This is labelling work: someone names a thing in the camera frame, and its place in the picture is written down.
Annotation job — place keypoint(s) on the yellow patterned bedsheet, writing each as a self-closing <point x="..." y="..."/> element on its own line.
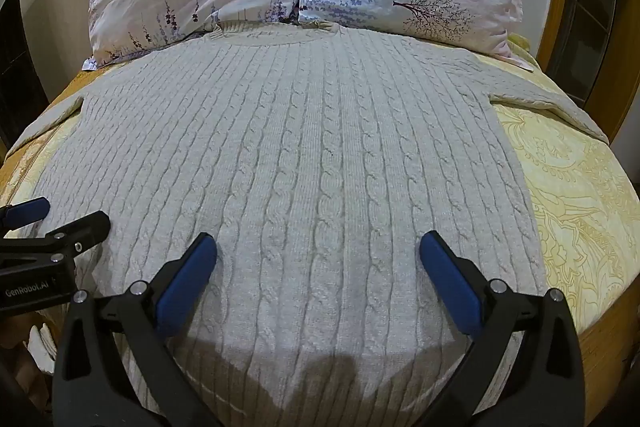
<point x="575" y="207"/>

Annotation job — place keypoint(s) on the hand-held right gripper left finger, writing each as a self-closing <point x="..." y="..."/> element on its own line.
<point x="185" y="287"/>

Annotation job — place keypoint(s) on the wooden headboard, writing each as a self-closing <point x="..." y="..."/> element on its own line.
<point x="556" y="7"/>

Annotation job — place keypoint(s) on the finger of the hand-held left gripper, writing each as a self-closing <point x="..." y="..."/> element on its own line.
<point x="27" y="211"/>
<point x="82" y="227"/>

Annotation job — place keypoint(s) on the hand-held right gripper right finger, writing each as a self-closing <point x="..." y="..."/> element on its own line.
<point x="450" y="284"/>

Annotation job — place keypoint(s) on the white crumpled cloth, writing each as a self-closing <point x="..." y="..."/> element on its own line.
<point x="41" y="347"/>

